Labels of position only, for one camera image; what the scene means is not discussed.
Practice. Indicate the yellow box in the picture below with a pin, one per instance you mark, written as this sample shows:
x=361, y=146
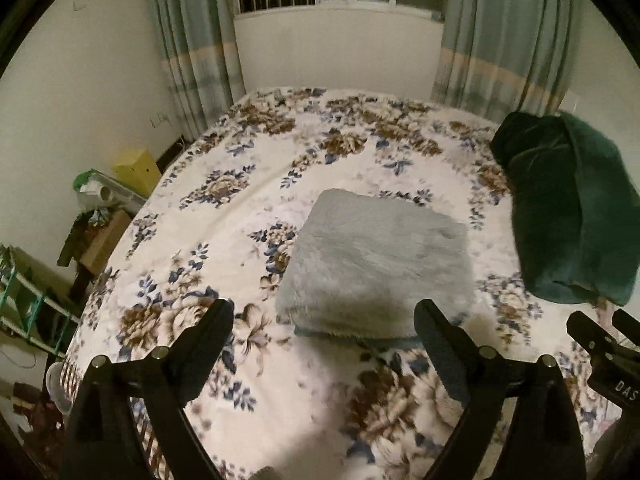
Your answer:
x=138, y=170

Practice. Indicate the left grey-green curtain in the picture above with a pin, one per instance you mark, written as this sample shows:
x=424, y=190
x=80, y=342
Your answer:
x=200, y=59

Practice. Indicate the grey-green curtain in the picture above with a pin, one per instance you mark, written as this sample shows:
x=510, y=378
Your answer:
x=200, y=59
x=503, y=56

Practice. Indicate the green metal shelf rack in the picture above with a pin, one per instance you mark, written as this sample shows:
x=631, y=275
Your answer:
x=32, y=310

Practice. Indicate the brown cardboard box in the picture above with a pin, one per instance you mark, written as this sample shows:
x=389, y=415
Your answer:
x=102, y=242

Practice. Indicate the red brown cloth pile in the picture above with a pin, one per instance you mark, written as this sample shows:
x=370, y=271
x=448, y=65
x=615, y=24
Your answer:
x=43, y=440

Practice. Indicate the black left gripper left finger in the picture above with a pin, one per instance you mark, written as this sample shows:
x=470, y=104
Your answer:
x=101, y=439

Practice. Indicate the green white items pile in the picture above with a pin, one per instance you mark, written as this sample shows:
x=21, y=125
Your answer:
x=96, y=190

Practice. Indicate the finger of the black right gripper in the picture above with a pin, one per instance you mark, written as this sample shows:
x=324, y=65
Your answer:
x=627, y=325
x=589, y=335

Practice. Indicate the right grey-green curtain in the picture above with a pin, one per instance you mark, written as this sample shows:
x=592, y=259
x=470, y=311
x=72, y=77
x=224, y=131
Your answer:
x=503, y=56

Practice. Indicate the grey fluffy pants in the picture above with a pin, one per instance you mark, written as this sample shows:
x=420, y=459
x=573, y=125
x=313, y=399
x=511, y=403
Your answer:
x=361, y=264

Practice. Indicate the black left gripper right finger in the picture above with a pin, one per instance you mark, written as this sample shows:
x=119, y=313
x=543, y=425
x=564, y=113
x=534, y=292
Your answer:
x=543, y=440

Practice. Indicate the dark green blanket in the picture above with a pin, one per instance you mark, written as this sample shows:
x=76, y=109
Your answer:
x=575, y=211

